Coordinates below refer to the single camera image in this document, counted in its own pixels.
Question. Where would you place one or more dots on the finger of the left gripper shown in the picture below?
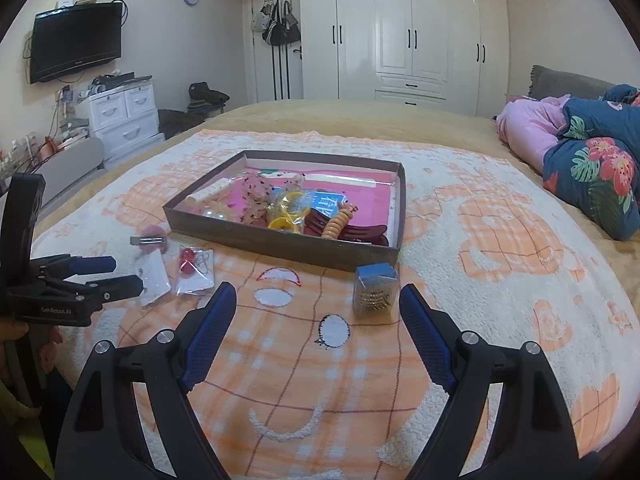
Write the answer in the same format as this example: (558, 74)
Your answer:
(65, 266)
(91, 295)

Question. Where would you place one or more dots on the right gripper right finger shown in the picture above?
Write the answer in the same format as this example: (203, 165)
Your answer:
(533, 437)

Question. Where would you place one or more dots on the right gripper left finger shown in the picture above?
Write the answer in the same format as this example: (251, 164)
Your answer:
(102, 435)

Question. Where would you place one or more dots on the clear earring stud packet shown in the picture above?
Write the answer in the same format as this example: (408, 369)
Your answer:
(151, 269)

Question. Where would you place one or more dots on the pink fuzzy pompom clip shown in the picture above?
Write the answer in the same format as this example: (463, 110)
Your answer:
(152, 238)

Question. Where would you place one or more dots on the red bead earrings packet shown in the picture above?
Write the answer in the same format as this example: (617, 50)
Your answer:
(196, 271)

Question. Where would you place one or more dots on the pearl hair ties packet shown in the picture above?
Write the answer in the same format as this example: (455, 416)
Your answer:
(218, 210)

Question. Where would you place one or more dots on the white comb hair clip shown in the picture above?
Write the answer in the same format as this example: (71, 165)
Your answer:
(204, 196)

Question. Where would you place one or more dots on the dotted mesh bow clip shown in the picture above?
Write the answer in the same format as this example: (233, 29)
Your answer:
(257, 193)

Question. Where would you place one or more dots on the blue box of rings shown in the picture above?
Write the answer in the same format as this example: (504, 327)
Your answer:
(375, 288)

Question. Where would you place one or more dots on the yellow hair rings packet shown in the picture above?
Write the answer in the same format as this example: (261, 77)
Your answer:
(288, 210)

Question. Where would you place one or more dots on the dark red hair claw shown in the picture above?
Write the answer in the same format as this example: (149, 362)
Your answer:
(315, 222)

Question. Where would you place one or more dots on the orange spiral hair clip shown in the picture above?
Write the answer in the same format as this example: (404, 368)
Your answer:
(339, 221)

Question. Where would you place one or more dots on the person left hand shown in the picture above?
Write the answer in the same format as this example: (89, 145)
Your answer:
(17, 349)

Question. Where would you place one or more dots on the white plastic drawer cabinet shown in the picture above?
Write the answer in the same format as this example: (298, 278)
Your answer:
(125, 119)

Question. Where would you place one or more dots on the brown clothes heap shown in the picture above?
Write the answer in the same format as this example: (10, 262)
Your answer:
(173, 122)

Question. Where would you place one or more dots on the dark clothes pile on stool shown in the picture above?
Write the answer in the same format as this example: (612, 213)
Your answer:
(204, 100)

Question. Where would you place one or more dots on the orange white plush blanket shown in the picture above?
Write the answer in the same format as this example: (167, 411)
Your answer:
(302, 387)

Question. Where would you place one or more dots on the brown shallow cardboard tray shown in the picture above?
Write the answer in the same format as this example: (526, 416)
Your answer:
(336, 254)

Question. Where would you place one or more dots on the blue floral quilt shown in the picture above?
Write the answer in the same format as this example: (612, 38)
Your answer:
(595, 165)

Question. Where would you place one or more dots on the pink folded quilt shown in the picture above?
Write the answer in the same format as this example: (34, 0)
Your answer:
(530, 128)

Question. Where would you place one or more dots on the tan bed cover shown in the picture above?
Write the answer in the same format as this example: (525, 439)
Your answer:
(329, 118)

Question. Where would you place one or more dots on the bags hanging on door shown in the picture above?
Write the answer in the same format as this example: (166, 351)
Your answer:
(277, 24)

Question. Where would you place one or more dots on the grey headboard cushion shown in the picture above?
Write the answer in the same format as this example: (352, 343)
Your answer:
(546, 82)

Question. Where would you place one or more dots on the white built-in wardrobe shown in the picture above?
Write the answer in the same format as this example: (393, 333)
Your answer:
(444, 54)

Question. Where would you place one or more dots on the black wall television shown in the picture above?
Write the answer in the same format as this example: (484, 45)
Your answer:
(74, 38)

